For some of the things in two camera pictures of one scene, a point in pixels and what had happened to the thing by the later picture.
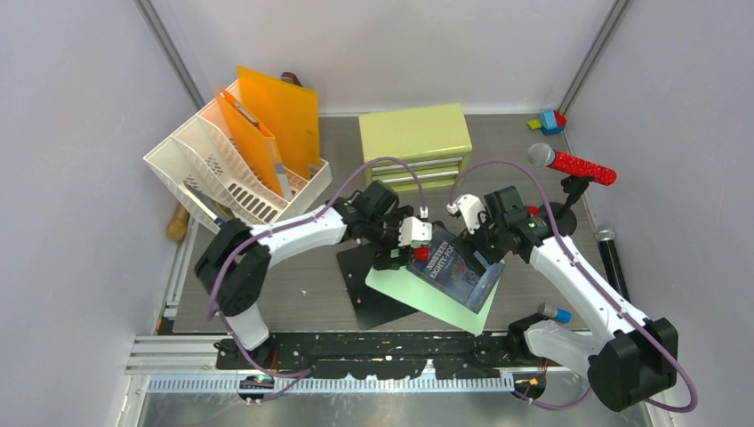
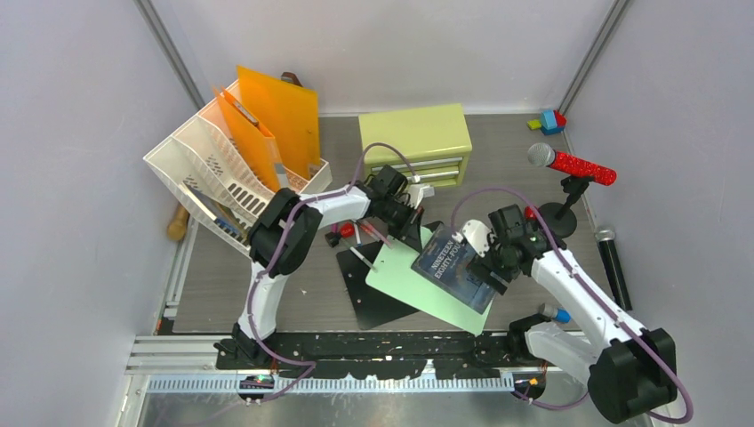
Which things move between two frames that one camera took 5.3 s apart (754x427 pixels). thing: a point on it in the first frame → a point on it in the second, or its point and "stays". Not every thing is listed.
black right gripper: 473,239 → 483,266
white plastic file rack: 221,176 stays
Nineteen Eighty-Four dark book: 446,270 stays
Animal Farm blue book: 215,209 stays
